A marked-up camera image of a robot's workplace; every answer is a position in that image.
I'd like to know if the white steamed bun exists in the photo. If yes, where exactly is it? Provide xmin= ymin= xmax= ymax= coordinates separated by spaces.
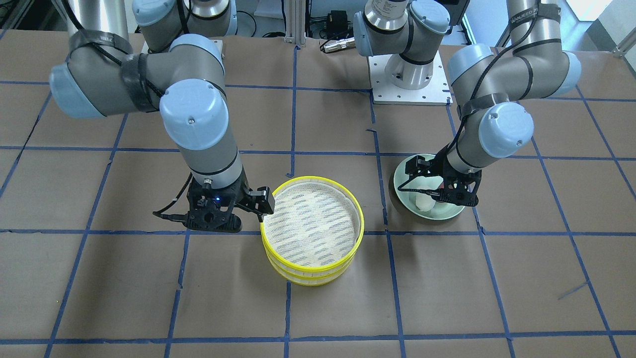
xmin=413 ymin=192 xmax=438 ymax=212

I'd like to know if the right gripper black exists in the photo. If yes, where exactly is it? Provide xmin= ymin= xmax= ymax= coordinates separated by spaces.
xmin=185 ymin=179 xmax=275 ymax=233

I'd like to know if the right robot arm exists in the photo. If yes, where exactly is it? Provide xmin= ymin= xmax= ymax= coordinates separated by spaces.
xmin=49 ymin=0 xmax=275 ymax=233

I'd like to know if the black power adapter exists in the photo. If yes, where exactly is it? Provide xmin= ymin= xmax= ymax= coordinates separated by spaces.
xmin=324 ymin=10 xmax=348 ymax=33

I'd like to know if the light green plate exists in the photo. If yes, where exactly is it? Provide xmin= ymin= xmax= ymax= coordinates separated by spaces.
xmin=393 ymin=156 xmax=464 ymax=220

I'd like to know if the yellow steamer layer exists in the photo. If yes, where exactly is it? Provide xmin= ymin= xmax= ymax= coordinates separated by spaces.
xmin=260 ymin=176 xmax=364 ymax=278
xmin=266 ymin=253 xmax=353 ymax=287

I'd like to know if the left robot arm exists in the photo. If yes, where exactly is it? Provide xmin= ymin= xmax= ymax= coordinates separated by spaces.
xmin=353 ymin=0 xmax=581 ymax=207

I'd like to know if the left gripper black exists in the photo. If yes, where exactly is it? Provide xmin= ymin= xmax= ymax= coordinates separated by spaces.
xmin=431 ymin=159 xmax=481 ymax=207

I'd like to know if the white steamer cloth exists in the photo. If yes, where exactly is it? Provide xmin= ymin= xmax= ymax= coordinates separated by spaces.
xmin=264 ymin=182 xmax=361 ymax=267

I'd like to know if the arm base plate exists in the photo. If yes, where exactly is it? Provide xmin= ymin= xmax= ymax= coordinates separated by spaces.
xmin=367 ymin=52 xmax=453 ymax=106

